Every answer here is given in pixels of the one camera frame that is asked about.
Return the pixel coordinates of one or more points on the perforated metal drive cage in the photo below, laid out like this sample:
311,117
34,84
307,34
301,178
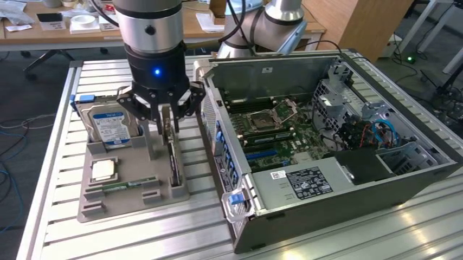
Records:
333,108

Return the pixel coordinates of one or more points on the white paper stack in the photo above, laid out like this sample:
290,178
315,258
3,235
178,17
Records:
210,23

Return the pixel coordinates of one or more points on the hard disk in blue caddy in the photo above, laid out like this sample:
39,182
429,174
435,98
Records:
109,127

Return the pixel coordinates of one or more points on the green expansion card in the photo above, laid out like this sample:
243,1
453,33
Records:
175,162

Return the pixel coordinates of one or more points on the small white box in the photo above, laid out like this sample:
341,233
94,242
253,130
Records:
109,27

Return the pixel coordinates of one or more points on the wooden desk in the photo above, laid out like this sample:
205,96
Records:
54,36

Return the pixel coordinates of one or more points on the grey parts rack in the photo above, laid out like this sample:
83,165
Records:
138,200

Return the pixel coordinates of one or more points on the clear plastic bag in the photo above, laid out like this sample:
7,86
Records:
15,12

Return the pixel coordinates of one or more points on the CPU socket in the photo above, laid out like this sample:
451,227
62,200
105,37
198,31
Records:
261,120

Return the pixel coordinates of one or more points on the silver CPU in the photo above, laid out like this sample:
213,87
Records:
103,170

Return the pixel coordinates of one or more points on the flat white box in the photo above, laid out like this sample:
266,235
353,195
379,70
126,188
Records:
84,30

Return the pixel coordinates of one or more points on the metal socket cover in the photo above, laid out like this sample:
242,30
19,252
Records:
286,107

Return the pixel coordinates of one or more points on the open dark PC case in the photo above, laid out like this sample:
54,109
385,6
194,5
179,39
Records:
326,216

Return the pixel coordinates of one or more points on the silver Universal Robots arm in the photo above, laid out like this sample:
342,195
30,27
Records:
149,16

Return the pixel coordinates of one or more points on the black office chair base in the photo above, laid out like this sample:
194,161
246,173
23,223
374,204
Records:
31,75

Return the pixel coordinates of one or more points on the green motherboard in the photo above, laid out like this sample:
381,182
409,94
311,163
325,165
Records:
301,140

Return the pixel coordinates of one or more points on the grey power supply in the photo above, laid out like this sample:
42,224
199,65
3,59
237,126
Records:
275,195

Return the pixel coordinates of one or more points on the metal disk bay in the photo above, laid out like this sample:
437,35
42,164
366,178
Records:
409,151

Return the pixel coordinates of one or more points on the white electrical box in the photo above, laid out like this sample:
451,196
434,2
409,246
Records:
393,47

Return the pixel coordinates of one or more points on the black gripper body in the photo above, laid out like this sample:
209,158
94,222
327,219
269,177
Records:
158,71

